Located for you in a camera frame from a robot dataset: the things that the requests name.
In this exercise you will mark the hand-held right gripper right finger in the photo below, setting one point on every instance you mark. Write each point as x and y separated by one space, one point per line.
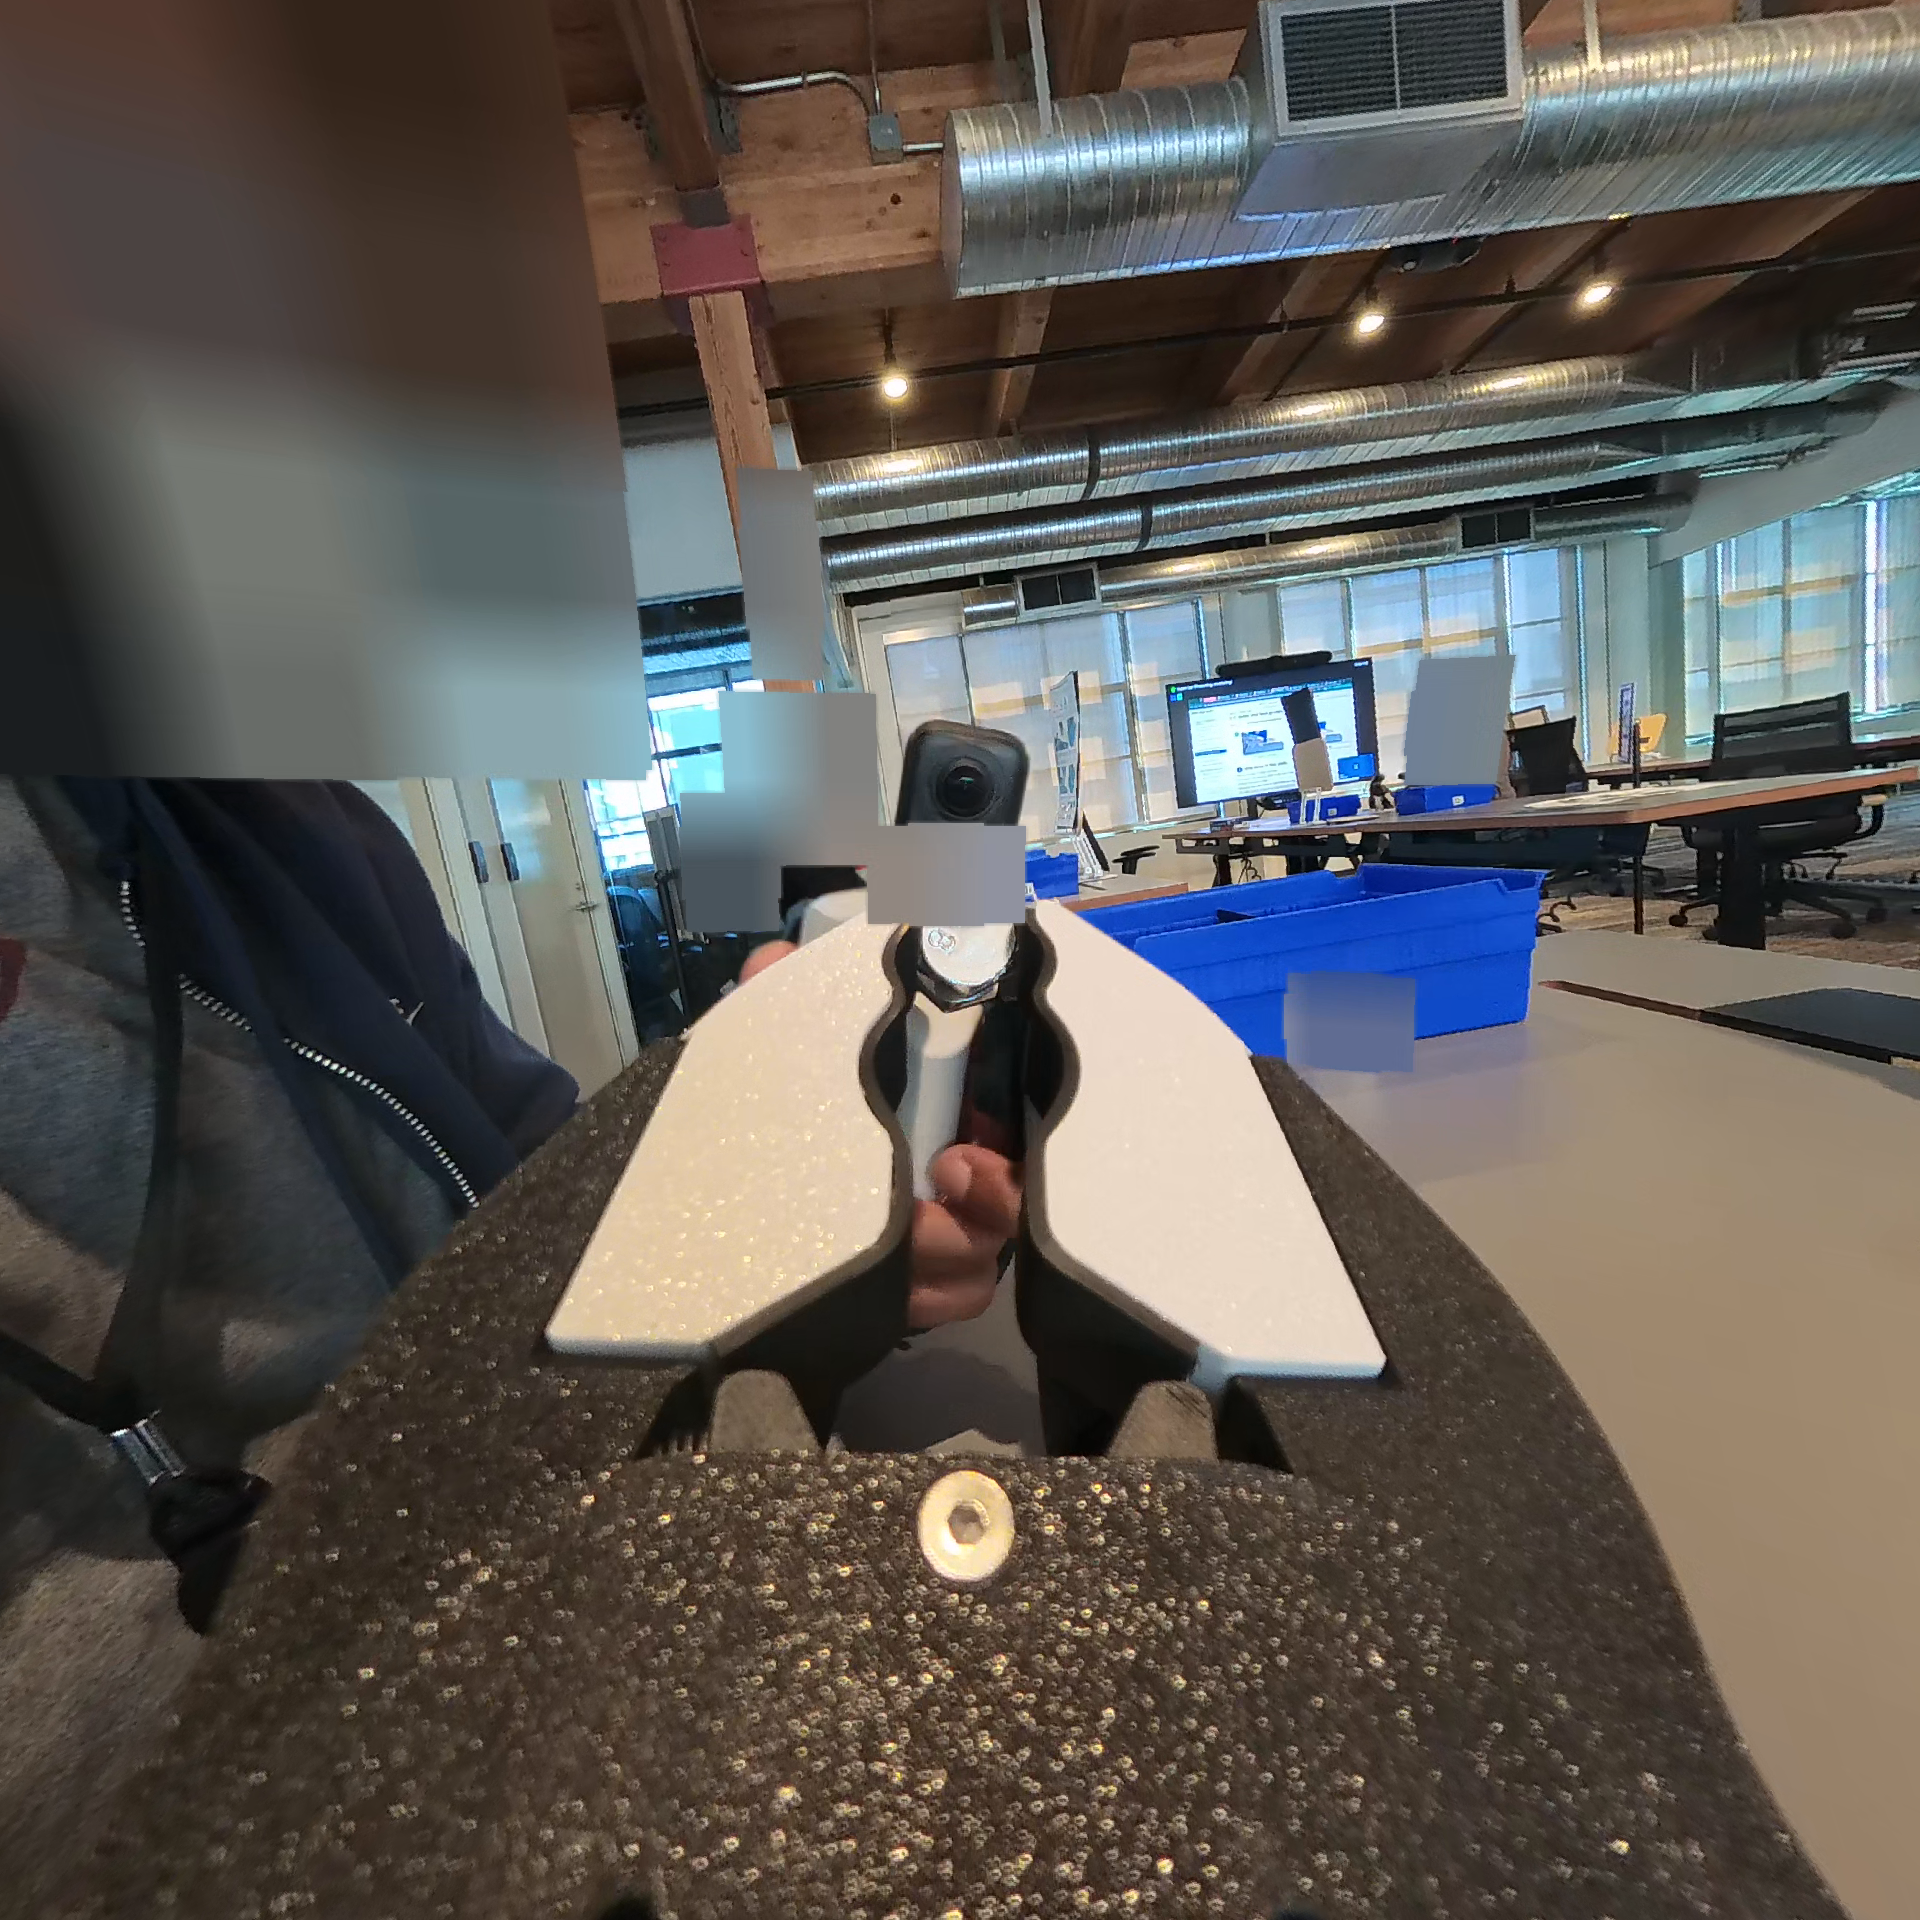
1185 1184

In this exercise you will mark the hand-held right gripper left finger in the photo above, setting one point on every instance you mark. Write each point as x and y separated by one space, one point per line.
750 1170

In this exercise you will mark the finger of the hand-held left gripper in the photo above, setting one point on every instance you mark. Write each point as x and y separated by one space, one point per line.
833 919

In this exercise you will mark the steel hex bolt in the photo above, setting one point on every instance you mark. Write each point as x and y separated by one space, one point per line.
969 960

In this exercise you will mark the blue plastic bin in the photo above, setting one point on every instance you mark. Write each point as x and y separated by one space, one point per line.
1051 872
1351 931
1441 798

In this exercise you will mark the person's left hand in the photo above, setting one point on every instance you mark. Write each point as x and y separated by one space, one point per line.
960 1245

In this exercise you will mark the white door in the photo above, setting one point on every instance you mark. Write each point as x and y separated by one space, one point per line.
525 901

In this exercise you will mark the long wooden desk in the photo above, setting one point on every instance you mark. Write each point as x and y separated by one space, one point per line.
1650 803

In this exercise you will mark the black office chair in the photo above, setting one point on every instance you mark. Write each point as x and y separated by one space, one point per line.
1785 824

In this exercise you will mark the large wall monitor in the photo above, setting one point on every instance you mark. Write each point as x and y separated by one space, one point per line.
1230 734

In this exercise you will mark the long silver air duct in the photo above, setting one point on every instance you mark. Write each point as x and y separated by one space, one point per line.
1275 429
1275 518

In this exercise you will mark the wooden support post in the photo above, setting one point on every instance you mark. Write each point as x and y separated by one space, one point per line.
734 391

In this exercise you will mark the large silver air duct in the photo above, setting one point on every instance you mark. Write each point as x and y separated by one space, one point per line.
1094 180

